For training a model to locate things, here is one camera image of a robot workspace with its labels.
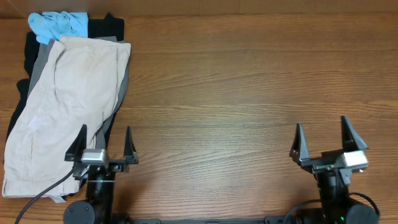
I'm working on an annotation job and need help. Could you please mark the grey shorts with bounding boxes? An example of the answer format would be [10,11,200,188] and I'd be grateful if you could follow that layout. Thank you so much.
[27,40,129,149]

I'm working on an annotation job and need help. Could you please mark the beige khaki shorts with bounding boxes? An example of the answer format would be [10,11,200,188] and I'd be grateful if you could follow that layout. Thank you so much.
[2,36,131,197]

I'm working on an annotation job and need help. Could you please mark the light blue garment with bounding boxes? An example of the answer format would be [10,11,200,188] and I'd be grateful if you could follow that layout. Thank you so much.
[28,11,88,45]

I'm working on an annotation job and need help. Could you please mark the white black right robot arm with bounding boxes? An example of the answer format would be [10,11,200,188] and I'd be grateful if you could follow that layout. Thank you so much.
[282,115,381,223]

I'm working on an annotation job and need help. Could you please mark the black garment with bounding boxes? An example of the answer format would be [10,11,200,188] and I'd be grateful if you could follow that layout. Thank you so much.
[2,12,126,197]

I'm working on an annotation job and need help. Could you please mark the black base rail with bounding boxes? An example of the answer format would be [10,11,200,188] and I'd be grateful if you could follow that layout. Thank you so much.
[111,214,284,224]

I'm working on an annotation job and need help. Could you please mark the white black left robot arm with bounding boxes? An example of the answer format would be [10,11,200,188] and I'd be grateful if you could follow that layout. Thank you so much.
[63,124,139,223]

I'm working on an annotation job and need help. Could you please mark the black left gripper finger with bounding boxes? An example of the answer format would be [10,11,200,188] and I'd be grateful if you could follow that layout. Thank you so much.
[65,124,87,162]
[124,126,139,164]

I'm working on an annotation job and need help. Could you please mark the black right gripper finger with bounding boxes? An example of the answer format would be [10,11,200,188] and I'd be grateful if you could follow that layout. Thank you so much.
[289,123,310,166]
[341,115,369,152]

